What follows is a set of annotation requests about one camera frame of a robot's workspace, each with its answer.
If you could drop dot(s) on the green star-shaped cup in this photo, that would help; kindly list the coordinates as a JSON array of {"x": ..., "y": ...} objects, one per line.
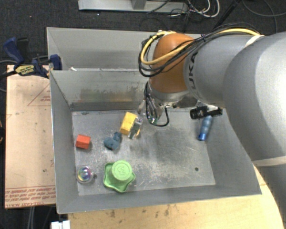
[{"x": 120, "y": 175}]

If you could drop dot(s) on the black cylinder on white bracket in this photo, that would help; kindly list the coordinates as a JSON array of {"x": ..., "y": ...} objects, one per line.
[{"x": 200, "y": 112}]

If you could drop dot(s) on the shiny iridescent ball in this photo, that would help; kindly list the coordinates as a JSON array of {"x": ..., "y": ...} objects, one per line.
[{"x": 84, "y": 174}]

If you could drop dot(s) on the orange-red block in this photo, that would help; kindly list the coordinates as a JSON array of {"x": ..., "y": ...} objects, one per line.
[{"x": 83, "y": 141}]

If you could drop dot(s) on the grey metal bin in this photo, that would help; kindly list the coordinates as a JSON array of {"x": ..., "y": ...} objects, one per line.
[{"x": 162, "y": 156}]

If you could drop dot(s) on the dark blue toy animal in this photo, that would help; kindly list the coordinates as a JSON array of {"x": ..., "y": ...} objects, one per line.
[{"x": 112, "y": 141}]

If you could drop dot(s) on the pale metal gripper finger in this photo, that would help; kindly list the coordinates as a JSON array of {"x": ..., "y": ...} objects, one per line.
[
  {"x": 139, "y": 121},
  {"x": 133, "y": 128}
]

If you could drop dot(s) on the brown cardboard board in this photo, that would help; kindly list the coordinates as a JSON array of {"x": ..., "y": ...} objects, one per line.
[{"x": 28, "y": 137}]

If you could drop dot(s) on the yellow block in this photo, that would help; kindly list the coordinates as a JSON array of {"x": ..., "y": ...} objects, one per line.
[{"x": 126, "y": 125}]

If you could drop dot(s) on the blue plastic bottle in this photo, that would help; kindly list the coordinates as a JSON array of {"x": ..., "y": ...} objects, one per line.
[{"x": 205, "y": 129}]

